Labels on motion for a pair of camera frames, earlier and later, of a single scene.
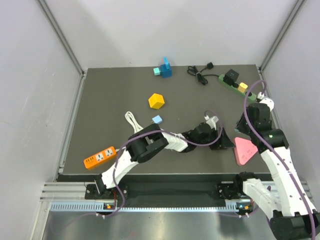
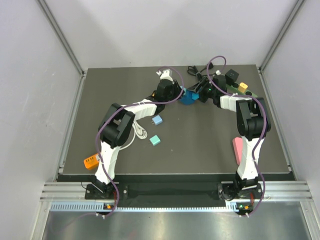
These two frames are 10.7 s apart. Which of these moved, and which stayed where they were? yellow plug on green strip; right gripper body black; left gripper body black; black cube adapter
Moved: left gripper body black; right gripper body black
Stayed: yellow plug on green strip; black cube adapter
